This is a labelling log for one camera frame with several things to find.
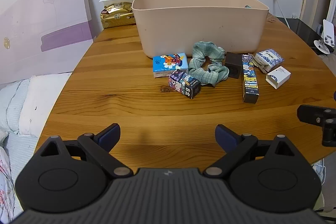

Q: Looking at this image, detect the light blue blanket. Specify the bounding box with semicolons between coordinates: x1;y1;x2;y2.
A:
0;79;32;135

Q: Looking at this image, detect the blue cartoon tissue pack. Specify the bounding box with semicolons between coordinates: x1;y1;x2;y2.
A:
153;53;189;79

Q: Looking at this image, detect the white phone stand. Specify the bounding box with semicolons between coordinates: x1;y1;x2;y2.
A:
314;19;336;54

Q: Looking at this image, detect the black side table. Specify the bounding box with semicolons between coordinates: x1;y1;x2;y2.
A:
276;17;328;49

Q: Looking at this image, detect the small white box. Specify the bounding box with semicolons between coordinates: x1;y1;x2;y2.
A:
266;66;291;89

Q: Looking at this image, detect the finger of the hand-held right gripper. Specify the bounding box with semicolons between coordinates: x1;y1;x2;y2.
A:
297;105;336;147

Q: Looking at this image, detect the tall cartoon print box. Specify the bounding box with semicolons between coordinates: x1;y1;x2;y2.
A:
241;53;260;104

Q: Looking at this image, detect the small purple cartoon box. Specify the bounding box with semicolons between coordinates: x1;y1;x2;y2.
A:
168;69;201;99

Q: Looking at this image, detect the white pillow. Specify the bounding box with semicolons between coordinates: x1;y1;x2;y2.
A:
20;73;72;136

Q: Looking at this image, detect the white power cable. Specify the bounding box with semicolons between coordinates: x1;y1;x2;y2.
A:
274;0;291;28

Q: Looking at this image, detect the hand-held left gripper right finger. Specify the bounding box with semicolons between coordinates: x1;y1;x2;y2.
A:
204;124;303;179

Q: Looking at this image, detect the white floor cable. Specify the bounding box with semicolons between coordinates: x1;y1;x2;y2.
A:
312;158;327;185

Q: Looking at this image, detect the beige plastic storage bin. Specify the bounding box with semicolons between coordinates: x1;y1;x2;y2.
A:
132;0;270;59

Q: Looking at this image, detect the floral quilt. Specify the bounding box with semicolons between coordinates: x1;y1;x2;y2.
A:
0;145;14;224

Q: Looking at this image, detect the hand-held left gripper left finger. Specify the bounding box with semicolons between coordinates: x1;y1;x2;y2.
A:
34;123;134;179

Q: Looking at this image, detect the blue white patterned box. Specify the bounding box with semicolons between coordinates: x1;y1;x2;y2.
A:
252;49;285;73

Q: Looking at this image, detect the gold tissue pack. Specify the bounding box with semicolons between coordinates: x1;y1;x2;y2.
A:
100;2;136;29

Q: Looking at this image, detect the dark brown box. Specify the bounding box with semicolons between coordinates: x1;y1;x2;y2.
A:
224;52;243;79

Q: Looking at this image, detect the green checked scrunchie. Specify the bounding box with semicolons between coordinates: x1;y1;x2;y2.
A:
189;41;230;87

